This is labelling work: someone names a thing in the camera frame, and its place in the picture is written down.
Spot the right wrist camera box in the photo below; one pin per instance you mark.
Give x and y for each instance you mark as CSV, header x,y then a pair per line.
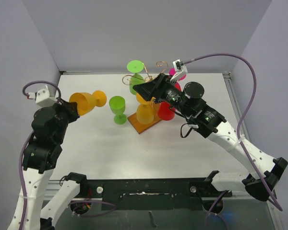
x,y
179,67

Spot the gold wire glass rack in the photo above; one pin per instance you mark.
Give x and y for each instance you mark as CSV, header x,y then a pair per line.
x,y
147,77

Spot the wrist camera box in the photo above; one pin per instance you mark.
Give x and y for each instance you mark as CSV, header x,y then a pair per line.
x,y
43,97
179,67

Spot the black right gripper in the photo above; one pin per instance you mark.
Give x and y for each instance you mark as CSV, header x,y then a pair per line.
x,y
156,88

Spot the red wine glass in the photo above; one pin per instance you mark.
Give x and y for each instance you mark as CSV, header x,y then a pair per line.
x,y
164,112

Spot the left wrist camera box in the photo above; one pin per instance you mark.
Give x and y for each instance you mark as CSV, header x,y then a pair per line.
x,y
43,97

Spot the green wine glass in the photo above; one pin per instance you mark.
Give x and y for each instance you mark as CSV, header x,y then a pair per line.
x,y
117,106
135,67

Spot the pink wine glass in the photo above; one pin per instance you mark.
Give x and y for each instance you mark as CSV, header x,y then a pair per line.
x,y
172,72

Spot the aluminium frame rail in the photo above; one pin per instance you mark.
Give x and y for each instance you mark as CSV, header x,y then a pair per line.
x,y
96,146

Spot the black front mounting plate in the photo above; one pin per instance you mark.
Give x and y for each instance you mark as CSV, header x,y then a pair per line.
x,y
143,194

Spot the orange wine glass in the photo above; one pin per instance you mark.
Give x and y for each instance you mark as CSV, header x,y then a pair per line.
x,y
86,102
145,112

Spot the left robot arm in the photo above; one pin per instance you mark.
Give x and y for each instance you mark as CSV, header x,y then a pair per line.
x,y
37,162

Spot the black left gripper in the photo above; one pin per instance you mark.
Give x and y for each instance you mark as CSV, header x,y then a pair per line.
x,y
70,107

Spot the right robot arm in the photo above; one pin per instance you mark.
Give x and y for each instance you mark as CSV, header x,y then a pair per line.
x,y
263,170

